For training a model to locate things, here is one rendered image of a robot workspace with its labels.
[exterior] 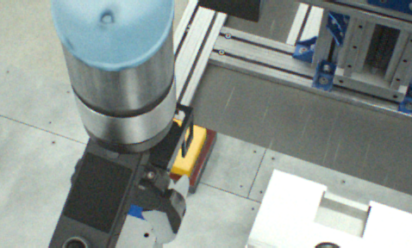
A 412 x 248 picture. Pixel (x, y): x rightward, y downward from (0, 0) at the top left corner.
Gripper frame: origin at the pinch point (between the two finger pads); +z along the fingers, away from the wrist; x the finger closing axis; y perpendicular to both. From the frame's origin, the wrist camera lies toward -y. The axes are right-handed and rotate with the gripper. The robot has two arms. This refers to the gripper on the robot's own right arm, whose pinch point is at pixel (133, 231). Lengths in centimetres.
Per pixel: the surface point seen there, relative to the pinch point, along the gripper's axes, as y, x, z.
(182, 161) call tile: 14.1, 0.6, 11.3
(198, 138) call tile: 17.6, -0.1, 11.3
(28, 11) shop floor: 81, 68, 95
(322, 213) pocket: 12.3, -16.4, 8.6
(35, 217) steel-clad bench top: 3.2, 14.5, 14.9
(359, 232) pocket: 11.5, -20.7, 8.6
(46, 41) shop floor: 74, 60, 95
